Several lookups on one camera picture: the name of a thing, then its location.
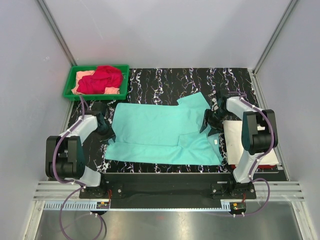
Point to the green plastic bin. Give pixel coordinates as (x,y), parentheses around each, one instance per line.
(71,83)

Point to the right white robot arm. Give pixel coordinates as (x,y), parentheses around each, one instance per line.
(258,137)

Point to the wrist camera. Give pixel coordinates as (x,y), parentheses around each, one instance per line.
(99,108)
(221,97)

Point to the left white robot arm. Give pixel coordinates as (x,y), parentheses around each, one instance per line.
(65,159)

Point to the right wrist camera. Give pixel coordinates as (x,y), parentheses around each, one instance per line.
(221,97)

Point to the teal t-shirt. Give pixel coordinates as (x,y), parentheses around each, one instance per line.
(164,134)

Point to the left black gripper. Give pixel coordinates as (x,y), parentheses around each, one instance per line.
(110,135)

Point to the peach t-shirt in bin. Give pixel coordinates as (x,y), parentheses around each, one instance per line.
(80,75)

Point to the red t-shirt in bin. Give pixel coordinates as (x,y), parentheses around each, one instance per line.
(100,80)

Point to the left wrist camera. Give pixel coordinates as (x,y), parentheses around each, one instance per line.
(99,108)

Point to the aluminium frame rail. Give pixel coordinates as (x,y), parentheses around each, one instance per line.
(279,191)

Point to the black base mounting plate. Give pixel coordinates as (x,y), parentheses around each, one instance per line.
(215,185)

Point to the folded red t-shirt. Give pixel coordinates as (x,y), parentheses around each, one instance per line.
(260,167)

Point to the black marble pattern mat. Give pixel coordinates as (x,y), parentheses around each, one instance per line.
(164,86)

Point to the folded white t-shirt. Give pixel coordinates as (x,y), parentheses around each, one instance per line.
(234,147)

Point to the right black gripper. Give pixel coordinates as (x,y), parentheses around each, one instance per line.
(216,127)

